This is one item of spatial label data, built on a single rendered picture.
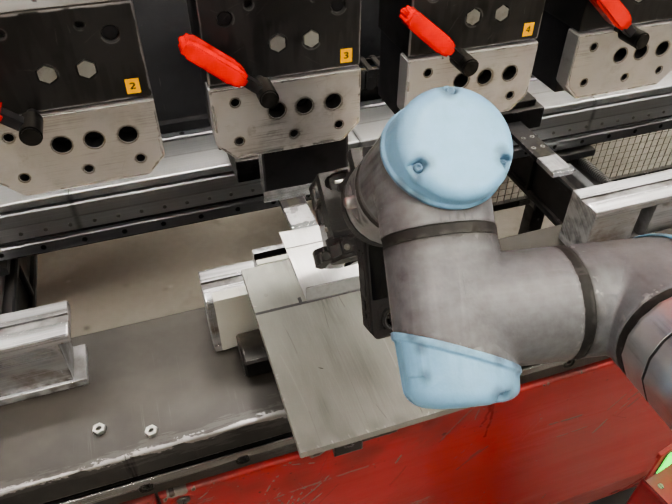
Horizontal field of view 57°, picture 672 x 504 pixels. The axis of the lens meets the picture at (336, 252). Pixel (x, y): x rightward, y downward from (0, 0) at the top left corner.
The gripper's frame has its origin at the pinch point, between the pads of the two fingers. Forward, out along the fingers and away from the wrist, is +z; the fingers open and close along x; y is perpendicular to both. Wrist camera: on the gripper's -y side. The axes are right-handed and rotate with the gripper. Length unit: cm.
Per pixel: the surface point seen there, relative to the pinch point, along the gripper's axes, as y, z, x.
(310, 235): 5.6, 10.6, 0.4
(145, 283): 25, 157, 31
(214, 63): 17.0, -18.0, 10.9
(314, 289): -2.0, 2.3, 3.2
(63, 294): 27, 159, 58
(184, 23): 50, 34, 8
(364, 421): -16.2, -7.4, 3.5
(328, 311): -4.8, 2.2, 2.3
